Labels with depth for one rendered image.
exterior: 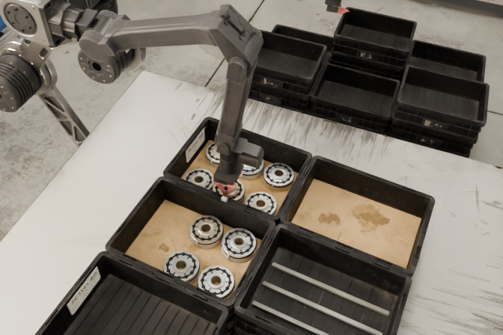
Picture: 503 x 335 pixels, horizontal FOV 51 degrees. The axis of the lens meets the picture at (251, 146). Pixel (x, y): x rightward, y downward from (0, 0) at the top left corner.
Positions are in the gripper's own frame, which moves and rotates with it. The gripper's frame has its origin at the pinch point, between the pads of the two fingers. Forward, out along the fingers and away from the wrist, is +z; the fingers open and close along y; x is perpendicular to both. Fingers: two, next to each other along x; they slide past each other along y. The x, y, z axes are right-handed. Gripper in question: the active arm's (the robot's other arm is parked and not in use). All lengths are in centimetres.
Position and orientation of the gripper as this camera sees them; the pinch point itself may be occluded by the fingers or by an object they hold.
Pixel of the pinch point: (228, 186)
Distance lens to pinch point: 166.4
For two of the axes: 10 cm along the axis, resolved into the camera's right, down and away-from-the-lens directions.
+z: -0.5, 6.9, 7.2
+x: -9.4, -2.7, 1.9
